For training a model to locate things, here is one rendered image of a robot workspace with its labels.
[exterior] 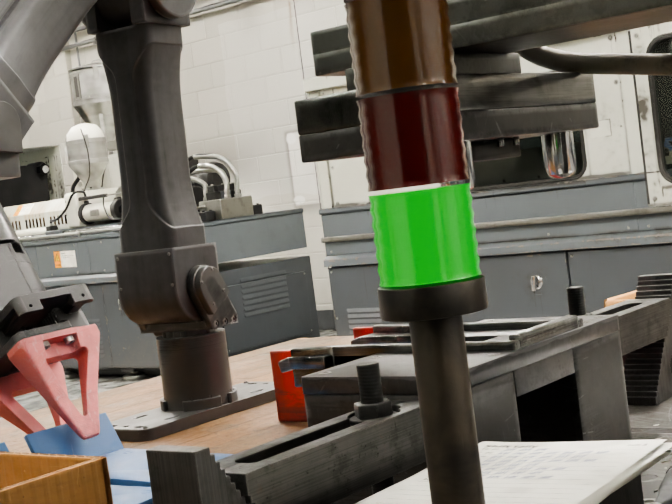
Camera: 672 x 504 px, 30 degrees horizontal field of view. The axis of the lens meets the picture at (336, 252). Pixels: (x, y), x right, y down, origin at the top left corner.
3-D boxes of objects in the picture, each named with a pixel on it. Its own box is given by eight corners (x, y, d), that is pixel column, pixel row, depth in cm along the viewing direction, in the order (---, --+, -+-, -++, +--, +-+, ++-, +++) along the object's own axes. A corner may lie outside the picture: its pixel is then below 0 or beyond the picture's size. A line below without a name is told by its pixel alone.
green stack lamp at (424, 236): (417, 275, 49) (406, 190, 49) (500, 269, 47) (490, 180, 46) (358, 289, 46) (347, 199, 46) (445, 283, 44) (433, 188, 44)
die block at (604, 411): (499, 440, 87) (486, 333, 87) (633, 444, 81) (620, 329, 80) (319, 524, 71) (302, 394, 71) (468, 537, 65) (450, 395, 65)
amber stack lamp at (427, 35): (394, 96, 49) (384, 10, 49) (478, 81, 46) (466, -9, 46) (334, 99, 46) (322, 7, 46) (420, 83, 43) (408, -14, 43)
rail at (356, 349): (342, 383, 79) (337, 344, 79) (525, 383, 71) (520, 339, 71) (336, 385, 79) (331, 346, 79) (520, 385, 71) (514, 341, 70)
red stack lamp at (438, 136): (406, 186, 49) (395, 100, 49) (489, 176, 46) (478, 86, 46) (346, 194, 46) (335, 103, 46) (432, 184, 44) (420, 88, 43)
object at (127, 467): (108, 452, 90) (103, 412, 90) (263, 461, 80) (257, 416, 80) (29, 477, 85) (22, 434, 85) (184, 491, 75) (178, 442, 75)
